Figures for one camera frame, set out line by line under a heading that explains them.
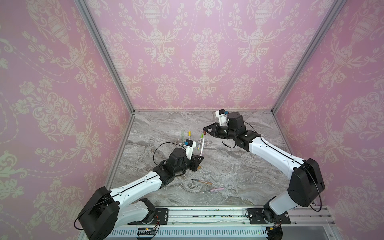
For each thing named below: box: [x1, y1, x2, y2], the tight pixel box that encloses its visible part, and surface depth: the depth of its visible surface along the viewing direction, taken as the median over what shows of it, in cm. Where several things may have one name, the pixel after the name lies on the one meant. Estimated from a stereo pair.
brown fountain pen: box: [191, 178, 214, 185], surface depth 87 cm
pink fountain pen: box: [202, 187, 225, 193], surface depth 84 cm
